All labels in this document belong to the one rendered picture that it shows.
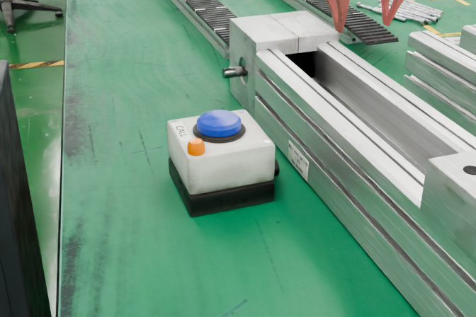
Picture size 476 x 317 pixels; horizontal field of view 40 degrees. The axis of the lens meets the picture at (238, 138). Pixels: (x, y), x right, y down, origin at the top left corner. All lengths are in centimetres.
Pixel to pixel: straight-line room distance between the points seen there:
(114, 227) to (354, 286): 21
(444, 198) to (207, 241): 21
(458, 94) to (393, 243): 26
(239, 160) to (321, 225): 9
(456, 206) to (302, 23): 41
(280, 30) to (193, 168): 25
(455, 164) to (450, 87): 31
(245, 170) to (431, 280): 19
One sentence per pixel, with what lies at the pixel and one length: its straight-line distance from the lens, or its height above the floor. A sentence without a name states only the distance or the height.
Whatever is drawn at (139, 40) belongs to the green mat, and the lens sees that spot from 101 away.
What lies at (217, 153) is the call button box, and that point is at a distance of 56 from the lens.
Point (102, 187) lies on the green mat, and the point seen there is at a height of 78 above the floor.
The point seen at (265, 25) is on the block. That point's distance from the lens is 76.
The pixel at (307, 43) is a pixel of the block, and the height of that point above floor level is 87.
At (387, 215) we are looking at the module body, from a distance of 50.
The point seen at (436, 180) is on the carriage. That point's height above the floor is 90.
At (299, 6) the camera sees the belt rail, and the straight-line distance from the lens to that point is 114.
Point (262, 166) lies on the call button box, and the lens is 57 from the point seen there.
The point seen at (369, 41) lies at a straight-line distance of 93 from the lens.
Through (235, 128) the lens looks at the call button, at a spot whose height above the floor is 85.
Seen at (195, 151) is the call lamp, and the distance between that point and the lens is 55.
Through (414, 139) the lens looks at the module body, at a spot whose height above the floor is 84.
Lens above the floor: 111
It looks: 28 degrees down
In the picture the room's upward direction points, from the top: straight up
